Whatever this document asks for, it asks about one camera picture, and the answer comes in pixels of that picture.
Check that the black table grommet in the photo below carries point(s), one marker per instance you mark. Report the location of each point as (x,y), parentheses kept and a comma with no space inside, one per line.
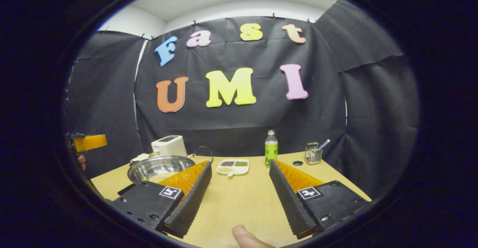
(297,163)

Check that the pile of yellow soybeans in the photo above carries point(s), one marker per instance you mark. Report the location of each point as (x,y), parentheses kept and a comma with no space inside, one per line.
(162,177)

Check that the white divided bean dish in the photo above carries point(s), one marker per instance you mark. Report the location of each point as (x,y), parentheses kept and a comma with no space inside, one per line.
(239,170)

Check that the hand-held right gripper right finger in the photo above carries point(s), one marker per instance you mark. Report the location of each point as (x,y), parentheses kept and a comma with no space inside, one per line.
(289,203)

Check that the metal mesh utensil holder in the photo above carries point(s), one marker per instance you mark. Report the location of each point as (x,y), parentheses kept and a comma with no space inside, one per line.
(313,155)

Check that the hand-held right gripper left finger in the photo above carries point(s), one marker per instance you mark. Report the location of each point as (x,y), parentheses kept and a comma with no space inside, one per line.
(190,203)

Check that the stainless steel pot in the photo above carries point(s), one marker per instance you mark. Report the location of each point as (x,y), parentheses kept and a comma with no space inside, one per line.
(157,166)

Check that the white toaster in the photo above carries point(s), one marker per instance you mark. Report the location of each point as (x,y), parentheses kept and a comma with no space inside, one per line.
(168,147)

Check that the green tea bottle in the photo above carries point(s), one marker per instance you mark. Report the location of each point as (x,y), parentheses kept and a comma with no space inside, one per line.
(271,152)

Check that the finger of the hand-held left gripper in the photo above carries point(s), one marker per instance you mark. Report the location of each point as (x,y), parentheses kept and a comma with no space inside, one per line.
(91,142)

